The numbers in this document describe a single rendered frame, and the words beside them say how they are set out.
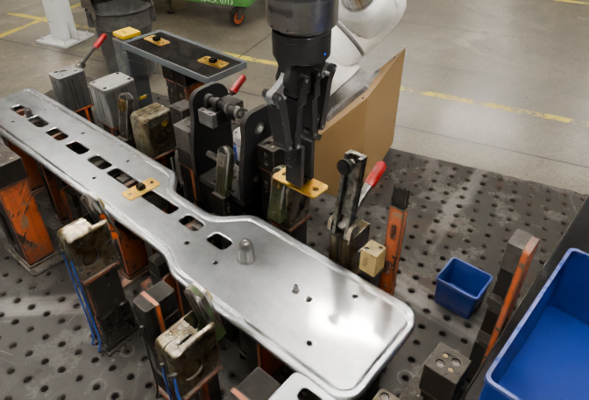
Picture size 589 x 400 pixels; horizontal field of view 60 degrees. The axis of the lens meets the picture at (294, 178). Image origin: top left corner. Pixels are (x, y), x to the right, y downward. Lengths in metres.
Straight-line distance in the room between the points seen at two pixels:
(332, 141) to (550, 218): 0.70
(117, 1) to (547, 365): 3.50
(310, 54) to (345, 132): 0.87
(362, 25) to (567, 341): 1.02
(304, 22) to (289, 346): 0.51
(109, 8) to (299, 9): 3.36
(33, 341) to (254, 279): 0.62
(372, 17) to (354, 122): 0.31
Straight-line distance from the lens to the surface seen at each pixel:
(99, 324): 1.24
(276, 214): 1.09
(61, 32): 5.08
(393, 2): 1.62
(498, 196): 1.76
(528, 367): 0.88
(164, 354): 0.85
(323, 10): 0.61
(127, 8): 3.92
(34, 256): 1.54
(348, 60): 1.61
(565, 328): 0.96
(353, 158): 0.91
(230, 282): 0.96
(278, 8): 0.62
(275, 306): 0.92
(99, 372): 1.28
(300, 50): 0.63
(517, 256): 0.82
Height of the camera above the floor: 1.71
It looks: 36 degrees down
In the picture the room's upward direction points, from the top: straight up
